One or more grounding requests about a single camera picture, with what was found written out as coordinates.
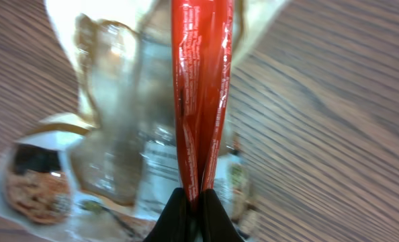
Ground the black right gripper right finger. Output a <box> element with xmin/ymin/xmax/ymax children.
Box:
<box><xmin>197</xmin><ymin>189</ymin><xmax>244</xmax><ymax>242</ymax></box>

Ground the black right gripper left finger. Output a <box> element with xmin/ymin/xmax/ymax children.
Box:
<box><xmin>143</xmin><ymin>188</ymin><xmax>188</xmax><ymax>242</ymax></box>

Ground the beige brown snack bag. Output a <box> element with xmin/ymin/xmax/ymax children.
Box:
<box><xmin>0</xmin><ymin>0</ymin><xmax>286</xmax><ymax>241</ymax></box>

